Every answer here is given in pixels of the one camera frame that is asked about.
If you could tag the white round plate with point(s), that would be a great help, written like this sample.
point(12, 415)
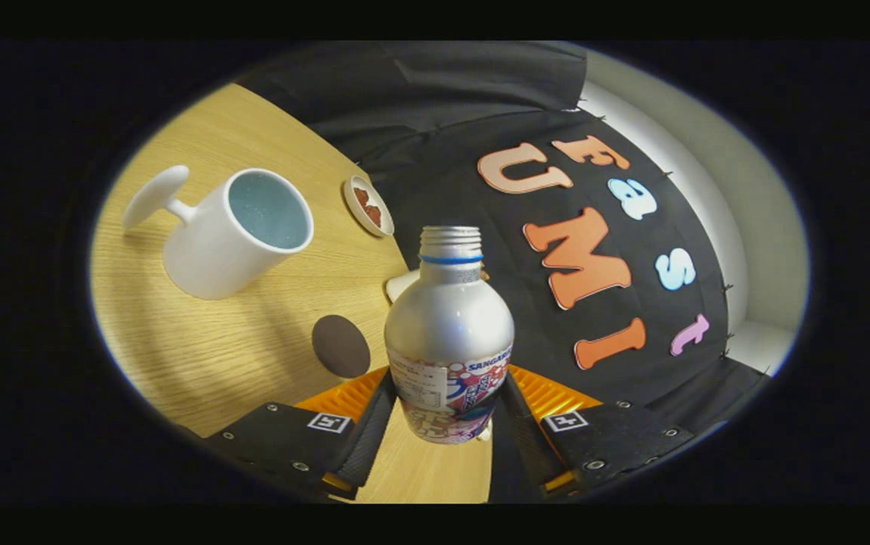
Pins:
point(352, 206)

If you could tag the silver juice bottle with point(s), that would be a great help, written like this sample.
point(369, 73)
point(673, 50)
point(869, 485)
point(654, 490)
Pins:
point(450, 325)

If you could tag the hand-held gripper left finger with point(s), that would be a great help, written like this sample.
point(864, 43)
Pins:
point(374, 439)

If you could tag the dark brown round coaster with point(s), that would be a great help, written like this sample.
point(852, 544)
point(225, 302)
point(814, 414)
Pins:
point(340, 347)

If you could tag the white cup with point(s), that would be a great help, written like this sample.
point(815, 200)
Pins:
point(208, 250)

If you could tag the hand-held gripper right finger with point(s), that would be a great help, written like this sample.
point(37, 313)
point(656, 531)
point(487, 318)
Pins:
point(518, 446)

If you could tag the wooden table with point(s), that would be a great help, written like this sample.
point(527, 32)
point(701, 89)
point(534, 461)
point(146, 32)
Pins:
point(215, 356)

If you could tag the white toaster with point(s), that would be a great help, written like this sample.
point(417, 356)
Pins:
point(401, 286)

